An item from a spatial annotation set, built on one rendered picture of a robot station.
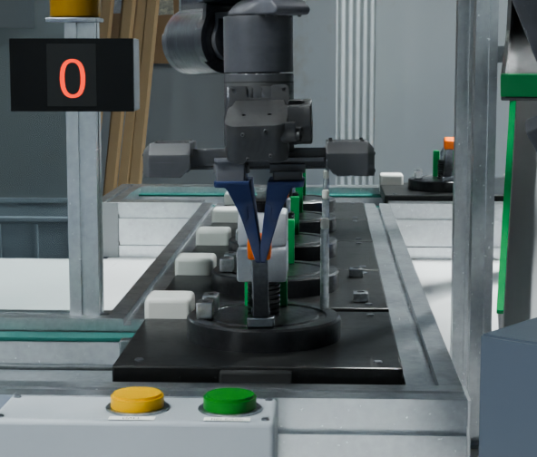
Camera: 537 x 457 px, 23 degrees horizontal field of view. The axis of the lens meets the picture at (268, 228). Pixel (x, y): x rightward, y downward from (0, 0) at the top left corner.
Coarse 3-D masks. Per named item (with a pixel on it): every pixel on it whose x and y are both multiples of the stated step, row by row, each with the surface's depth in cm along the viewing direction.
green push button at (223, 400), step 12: (204, 396) 99; (216, 396) 98; (228, 396) 98; (240, 396) 98; (252, 396) 99; (204, 408) 99; (216, 408) 98; (228, 408) 97; (240, 408) 98; (252, 408) 98
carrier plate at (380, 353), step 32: (160, 320) 127; (352, 320) 127; (384, 320) 127; (128, 352) 114; (160, 352) 114; (192, 352) 114; (224, 352) 114; (320, 352) 114; (352, 352) 114; (384, 352) 114
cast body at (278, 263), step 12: (264, 204) 117; (240, 228) 117; (276, 228) 117; (240, 240) 117; (276, 240) 117; (240, 252) 116; (276, 252) 116; (240, 264) 116; (276, 264) 116; (240, 276) 117; (276, 276) 117
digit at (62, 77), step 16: (48, 48) 127; (64, 48) 127; (80, 48) 127; (48, 64) 127; (64, 64) 127; (80, 64) 127; (48, 80) 127; (64, 80) 127; (80, 80) 127; (48, 96) 128; (64, 96) 128; (80, 96) 128; (96, 96) 127
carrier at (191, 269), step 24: (288, 240) 149; (192, 264) 153; (216, 264) 157; (288, 264) 149; (312, 264) 149; (168, 288) 145; (192, 288) 145; (216, 288) 143; (240, 288) 140; (288, 288) 139; (312, 288) 140; (336, 288) 143; (360, 288) 145
